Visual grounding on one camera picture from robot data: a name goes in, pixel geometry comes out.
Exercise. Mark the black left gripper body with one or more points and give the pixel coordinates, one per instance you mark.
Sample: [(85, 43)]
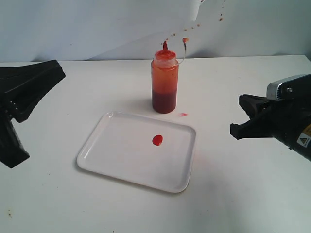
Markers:
[(12, 152)]

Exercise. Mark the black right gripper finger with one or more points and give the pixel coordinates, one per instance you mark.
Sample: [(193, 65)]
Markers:
[(256, 108), (254, 128)]

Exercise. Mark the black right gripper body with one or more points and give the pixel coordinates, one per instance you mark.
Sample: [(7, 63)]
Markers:
[(285, 121)]

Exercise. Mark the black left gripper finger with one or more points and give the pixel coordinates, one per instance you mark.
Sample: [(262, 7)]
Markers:
[(22, 88)]

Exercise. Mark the ketchup squeeze bottle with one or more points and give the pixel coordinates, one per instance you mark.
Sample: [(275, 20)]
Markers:
[(164, 79)]

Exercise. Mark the red ketchup blob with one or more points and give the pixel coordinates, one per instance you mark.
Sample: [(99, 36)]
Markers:
[(157, 140)]

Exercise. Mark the white rectangular plastic tray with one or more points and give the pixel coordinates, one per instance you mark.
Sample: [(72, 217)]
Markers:
[(120, 147)]

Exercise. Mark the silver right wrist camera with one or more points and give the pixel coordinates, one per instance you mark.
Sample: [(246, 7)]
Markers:
[(294, 87)]

